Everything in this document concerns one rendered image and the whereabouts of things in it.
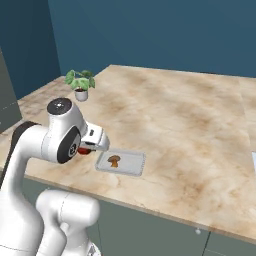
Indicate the green plant in white pot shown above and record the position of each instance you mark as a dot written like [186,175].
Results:
[80,83]

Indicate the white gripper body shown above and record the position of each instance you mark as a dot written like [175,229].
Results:
[102,144]

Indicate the grey fridge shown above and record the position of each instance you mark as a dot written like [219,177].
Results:
[6,106]

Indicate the brown mushroom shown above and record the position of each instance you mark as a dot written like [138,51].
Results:
[114,161]

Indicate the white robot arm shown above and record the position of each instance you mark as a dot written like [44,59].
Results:
[23,186]

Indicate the grey tupperware container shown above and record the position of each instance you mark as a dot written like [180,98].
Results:
[133,163]

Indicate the red bell pepper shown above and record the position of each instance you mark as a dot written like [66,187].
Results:
[84,151]

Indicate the white flat object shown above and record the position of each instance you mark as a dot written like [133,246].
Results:
[254,161]

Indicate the white round cupboard knob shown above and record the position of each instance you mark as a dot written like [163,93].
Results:
[198,231]

